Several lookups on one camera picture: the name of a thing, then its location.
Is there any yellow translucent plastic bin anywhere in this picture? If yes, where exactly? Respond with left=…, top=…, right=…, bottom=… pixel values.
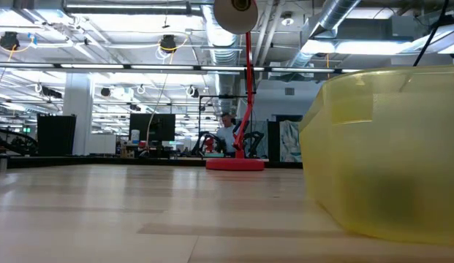
left=298, top=64, right=454, bottom=246

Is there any person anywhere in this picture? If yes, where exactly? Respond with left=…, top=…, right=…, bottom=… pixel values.
left=216, top=112, right=238, bottom=154

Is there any dark partition panel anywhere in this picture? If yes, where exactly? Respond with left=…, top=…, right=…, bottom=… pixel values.
left=266, top=120, right=282, bottom=164

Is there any red desk lamp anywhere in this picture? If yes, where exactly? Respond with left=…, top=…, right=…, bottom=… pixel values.
left=205, top=0, right=266, bottom=172

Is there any black monitor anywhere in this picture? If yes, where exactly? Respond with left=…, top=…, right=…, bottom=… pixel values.
left=129, top=113, right=176, bottom=144

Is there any white square column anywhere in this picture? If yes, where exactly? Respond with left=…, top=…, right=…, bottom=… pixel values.
left=62, top=72, right=94, bottom=156

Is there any black upright panel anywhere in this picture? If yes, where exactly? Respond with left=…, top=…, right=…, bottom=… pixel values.
left=36, top=113, right=77, bottom=157

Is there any black metal frame rig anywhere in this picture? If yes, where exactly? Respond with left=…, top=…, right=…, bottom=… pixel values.
left=197, top=94, right=249, bottom=121

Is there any silver spiral air duct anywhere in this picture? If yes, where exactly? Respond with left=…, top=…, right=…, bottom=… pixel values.
left=290, top=0, right=363, bottom=69
left=203, top=5, right=246, bottom=114

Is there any black camera with yellow cable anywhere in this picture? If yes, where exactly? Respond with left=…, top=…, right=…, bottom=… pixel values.
left=159, top=34, right=178, bottom=55
left=0, top=31, right=21, bottom=51

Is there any long light rail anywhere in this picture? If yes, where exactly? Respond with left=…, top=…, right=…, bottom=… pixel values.
left=0, top=62, right=363, bottom=75

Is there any thick black cable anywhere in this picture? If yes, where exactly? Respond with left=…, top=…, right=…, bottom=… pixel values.
left=412, top=0, right=450, bottom=67

